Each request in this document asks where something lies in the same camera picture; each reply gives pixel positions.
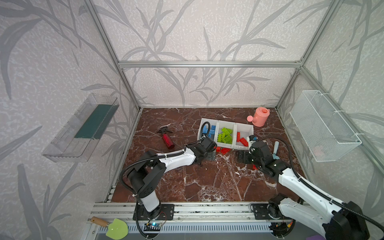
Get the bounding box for light blue trowel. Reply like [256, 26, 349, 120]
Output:
[273, 141, 280, 160]

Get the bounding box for white wire mesh basket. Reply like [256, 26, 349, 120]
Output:
[290, 90, 362, 162]

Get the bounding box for pink watering can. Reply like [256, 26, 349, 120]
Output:
[247, 107, 270, 127]

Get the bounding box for left controller board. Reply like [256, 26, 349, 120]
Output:
[143, 222, 166, 233]

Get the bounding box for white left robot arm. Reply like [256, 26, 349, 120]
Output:
[119, 121, 217, 220]

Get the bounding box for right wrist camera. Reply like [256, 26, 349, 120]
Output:
[247, 135, 258, 145]

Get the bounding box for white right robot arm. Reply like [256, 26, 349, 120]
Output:
[239, 135, 384, 240]

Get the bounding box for white three-compartment bin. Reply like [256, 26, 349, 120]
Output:
[197, 118, 254, 151]

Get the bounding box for clear wall shelf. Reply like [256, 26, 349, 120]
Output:
[42, 94, 120, 163]

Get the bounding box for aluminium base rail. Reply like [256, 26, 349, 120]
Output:
[86, 201, 337, 224]

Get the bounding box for controller board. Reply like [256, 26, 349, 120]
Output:
[270, 221, 296, 237]
[143, 222, 166, 233]

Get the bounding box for right controller board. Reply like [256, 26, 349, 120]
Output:
[270, 221, 296, 237]

